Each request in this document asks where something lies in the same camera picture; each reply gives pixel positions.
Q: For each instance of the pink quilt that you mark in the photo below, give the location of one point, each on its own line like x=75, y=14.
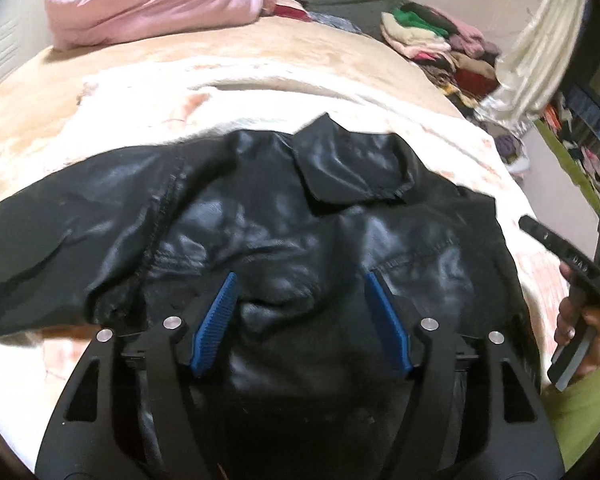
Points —
x=145, y=0

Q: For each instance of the white cabinet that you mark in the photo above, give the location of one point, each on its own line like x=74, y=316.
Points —
x=0, y=50

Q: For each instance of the white laundry basket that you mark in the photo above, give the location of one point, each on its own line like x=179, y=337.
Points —
x=515, y=152

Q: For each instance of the beige bed sheet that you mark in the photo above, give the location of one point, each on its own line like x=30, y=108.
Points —
x=255, y=50

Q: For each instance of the cream curtain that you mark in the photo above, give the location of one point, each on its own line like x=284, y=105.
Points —
x=540, y=35

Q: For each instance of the white orange printed blanket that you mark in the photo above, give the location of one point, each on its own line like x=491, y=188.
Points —
x=190, y=105

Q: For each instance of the black leather jacket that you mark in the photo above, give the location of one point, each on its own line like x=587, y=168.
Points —
x=280, y=220

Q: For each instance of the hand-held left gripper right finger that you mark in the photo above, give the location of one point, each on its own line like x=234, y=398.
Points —
x=387, y=325

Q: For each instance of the pile of folded clothes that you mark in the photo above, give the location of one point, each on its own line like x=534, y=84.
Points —
x=430, y=35

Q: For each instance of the shiny silver cloth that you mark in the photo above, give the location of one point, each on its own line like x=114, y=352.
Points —
x=500, y=110

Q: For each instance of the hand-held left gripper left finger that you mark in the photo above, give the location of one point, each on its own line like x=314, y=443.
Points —
x=215, y=325

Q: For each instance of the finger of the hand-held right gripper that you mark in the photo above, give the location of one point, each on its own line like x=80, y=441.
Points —
x=555, y=242

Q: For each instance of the small heap of colourful clothes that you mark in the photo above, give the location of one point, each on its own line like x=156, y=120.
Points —
x=290, y=10

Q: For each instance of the green shelf rack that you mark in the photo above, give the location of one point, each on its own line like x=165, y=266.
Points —
x=565, y=160

